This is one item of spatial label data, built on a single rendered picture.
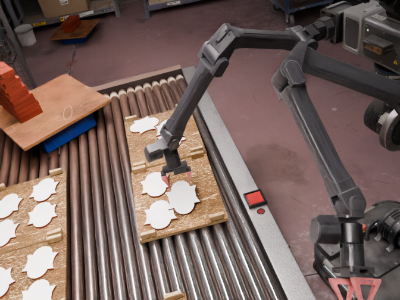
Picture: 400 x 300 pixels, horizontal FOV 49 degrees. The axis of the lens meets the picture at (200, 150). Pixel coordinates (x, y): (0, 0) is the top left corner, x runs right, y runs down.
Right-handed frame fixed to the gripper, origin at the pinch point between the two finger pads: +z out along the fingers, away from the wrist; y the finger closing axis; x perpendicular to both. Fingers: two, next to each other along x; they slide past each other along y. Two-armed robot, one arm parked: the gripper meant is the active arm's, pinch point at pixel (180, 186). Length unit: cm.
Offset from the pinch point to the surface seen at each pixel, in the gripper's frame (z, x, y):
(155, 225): 7.9, -12.5, -12.4
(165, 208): 5.5, -5.0, -7.5
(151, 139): -9.4, 41.6, -9.2
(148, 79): -29, 98, -6
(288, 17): -19, 328, 150
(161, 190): 2.1, 4.9, -8.1
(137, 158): -5.6, 30.1, -16.8
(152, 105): -18, 73, -6
